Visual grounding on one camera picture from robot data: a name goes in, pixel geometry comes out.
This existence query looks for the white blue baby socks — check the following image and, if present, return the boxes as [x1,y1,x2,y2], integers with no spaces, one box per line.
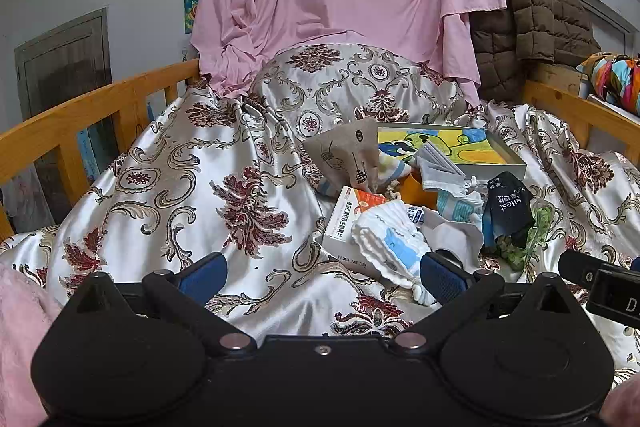
[350,199,436,306]

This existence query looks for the black sock with text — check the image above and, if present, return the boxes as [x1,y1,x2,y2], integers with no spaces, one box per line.
[482,171,534,247]

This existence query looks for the grey face mask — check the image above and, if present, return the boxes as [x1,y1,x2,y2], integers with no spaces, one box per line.
[413,142,477,198]

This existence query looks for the floral satin bed cover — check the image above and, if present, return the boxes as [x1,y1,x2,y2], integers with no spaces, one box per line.
[1,44,639,338]

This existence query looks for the orange white medicine box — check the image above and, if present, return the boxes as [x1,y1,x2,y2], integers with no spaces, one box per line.
[322,185,387,263]

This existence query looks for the grey tray with drawing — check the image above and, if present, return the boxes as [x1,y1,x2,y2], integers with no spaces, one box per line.
[378,122,526,181]

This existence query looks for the pink fluffy sleeve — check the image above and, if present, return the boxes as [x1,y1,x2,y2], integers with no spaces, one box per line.
[1,265,61,426]

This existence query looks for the colourful striped cloth bundle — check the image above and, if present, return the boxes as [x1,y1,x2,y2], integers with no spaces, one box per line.
[576,52,640,116]

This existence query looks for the grey door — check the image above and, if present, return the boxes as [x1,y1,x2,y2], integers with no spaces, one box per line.
[14,8,118,223]

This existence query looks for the brown quilted jacket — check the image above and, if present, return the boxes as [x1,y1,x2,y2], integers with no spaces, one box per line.
[470,0,600,102]

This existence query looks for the wooden bed rail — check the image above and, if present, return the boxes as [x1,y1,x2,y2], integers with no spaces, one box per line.
[1,60,219,268]

